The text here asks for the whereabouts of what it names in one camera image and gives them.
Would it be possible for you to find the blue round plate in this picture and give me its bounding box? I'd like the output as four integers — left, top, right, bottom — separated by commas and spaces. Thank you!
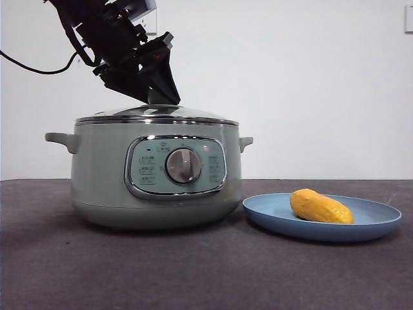
242, 192, 403, 243

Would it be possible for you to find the white wall socket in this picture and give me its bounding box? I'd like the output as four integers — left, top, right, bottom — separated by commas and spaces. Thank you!
141, 12, 159, 36

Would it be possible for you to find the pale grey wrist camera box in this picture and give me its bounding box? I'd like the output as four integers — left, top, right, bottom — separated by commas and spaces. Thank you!
127, 0, 158, 16

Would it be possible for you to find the white wall plate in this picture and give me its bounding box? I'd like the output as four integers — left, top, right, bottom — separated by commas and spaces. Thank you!
404, 5, 413, 34

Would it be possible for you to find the pale green electric steamer pot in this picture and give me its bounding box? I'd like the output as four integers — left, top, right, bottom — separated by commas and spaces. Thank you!
44, 117, 254, 231

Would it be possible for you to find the yellow corn cob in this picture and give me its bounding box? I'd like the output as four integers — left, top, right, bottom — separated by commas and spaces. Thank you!
289, 188, 355, 225

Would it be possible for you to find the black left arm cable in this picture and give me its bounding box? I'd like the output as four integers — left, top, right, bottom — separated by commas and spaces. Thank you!
0, 49, 82, 75

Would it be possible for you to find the glass lid with gold-topped knob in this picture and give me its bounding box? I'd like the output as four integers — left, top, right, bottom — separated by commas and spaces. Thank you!
75, 88, 240, 125

